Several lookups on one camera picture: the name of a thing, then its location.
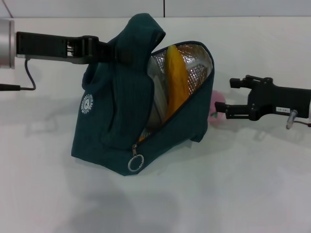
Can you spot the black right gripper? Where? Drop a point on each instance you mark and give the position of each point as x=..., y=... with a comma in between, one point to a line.
x=279, y=99

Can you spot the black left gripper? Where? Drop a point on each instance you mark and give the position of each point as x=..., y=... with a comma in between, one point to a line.
x=43, y=46

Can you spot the pink peach toy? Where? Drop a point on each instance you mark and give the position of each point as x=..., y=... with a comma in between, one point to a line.
x=217, y=97

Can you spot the dark teal insulated lunch bag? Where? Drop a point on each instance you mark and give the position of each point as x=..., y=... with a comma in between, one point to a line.
x=121, y=109

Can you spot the yellow banana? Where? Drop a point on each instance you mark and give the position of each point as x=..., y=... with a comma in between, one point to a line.
x=177, y=85

